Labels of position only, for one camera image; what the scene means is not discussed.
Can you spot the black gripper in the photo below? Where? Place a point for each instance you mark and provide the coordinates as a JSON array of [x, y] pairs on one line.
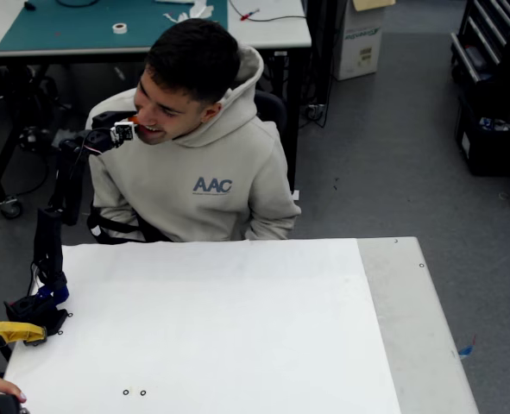
[[109, 119]]

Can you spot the orange carrot piece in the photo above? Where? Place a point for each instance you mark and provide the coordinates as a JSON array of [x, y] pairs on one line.
[[133, 121]]

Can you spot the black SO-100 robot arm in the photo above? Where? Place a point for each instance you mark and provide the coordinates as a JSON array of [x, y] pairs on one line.
[[47, 241]]

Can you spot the black round device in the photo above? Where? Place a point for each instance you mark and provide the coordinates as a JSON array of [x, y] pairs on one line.
[[33, 137]]

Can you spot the white tape roll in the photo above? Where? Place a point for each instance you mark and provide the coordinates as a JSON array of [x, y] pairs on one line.
[[120, 28]]

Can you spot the green cutting mat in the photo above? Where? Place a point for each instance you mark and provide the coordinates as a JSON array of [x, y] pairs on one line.
[[64, 26]]

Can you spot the man in beige hoodie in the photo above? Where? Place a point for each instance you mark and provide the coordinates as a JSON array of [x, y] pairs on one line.
[[203, 181]]

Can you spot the white paper scraps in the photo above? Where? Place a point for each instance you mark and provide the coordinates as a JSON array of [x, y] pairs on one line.
[[190, 12]]

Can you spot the small black marker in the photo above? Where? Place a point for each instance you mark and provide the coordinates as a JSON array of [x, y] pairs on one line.
[[30, 5]]

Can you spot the white paper sheet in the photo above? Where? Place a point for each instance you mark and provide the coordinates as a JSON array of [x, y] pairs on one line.
[[215, 323]]

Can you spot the yellow bar clamp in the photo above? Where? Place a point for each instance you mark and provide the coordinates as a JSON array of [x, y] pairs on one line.
[[15, 332]]

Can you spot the white cardboard box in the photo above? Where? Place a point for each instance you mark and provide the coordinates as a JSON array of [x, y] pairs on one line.
[[362, 52]]

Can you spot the black storage bin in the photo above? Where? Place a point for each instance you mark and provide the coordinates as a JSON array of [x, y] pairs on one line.
[[487, 151]]

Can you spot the black tool drawer cabinet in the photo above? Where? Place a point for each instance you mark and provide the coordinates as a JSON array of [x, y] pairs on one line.
[[483, 39]]

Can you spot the blue tape scrap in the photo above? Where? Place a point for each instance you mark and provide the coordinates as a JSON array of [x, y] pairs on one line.
[[465, 350]]

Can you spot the white workbench with black frame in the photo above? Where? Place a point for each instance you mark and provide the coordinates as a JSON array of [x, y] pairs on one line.
[[280, 30]]

